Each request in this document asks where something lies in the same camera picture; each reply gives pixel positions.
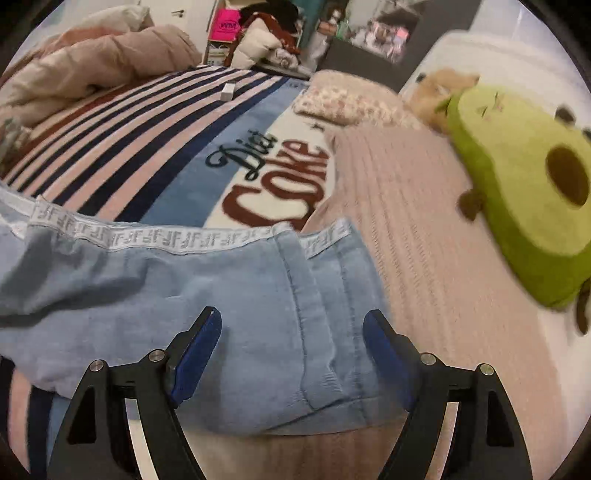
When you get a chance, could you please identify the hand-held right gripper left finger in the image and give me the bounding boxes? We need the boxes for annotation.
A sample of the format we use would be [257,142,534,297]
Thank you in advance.
[46,306,223,480]

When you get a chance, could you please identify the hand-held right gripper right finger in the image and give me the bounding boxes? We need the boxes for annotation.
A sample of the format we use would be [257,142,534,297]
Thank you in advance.
[363,309,548,480]

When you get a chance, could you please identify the light blue pants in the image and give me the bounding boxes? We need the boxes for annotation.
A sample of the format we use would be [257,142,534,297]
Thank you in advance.
[0,184,416,435]

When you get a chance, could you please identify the pink knitted blanket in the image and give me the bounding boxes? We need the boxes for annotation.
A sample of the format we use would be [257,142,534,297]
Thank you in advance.
[185,124,573,480]

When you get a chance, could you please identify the striped printed blanket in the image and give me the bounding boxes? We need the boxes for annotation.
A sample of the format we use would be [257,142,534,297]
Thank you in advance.
[0,66,335,472]

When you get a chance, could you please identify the green avocado plush toy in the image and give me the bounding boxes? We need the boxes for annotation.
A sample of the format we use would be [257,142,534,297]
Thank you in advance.
[436,84,591,335]

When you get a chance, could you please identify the floral pillow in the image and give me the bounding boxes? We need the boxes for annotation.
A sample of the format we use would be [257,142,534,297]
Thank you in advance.
[293,70,423,130]

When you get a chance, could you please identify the beige plush toy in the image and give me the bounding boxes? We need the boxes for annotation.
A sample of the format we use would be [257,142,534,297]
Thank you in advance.
[409,68,481,134]

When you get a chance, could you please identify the dark headboard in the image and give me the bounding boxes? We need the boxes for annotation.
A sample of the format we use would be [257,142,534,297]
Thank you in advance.
[318,37,430,93]

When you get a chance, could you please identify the beige comforter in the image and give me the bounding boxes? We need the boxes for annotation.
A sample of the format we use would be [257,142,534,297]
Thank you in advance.
[0,6,204,125]

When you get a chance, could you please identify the pile of clothes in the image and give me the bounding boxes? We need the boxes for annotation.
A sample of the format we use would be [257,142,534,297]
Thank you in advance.
[231,0,305,72]

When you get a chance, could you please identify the pink bag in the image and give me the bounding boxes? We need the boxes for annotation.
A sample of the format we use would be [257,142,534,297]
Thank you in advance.
[213,8,243,43]

